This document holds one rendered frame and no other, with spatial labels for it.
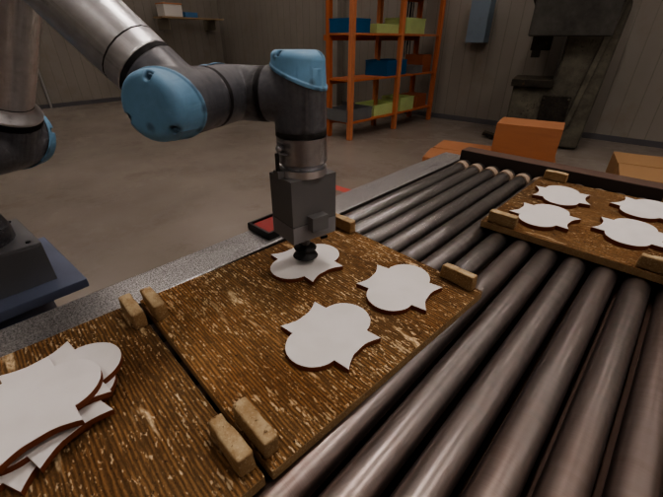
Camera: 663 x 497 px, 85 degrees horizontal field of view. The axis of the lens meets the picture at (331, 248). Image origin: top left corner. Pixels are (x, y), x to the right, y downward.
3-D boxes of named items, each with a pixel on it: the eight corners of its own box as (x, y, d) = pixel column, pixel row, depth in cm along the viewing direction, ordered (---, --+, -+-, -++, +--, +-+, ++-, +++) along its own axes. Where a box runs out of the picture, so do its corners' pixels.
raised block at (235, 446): (209, 436, 37) (204, 419, 35) (225, 424, 38) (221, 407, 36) (241, 481, 33) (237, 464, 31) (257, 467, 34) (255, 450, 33)
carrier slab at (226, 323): (142, 308, 56) (139, 300, 56) (332, 227, 81) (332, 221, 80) (273, 481, 34) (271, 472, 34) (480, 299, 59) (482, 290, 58)
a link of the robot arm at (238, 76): (164, 62, 46) (242, 64, 44) (212, 61, 56) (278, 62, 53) (176, 126, 50) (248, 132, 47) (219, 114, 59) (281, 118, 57)
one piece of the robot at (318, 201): (297, 163, 48) (302, 267, 56) (348, 152, 53) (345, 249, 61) (261, 148, 54) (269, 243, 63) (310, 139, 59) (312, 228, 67)
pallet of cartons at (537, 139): (561, 197, 339) (586, 124, 306) (536, 232, 279) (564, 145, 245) (442, 172, 404) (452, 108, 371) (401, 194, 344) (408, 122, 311)
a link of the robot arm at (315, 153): (336, 136, 53) (290, 144, 48) (336, 167, 55) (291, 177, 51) (308, 127, 58) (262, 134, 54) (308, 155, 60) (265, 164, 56)
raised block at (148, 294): (142, 303, 55) (137, 288, 54) (155, 298, 56) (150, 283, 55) (157, 322, 51) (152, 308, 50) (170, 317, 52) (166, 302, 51)
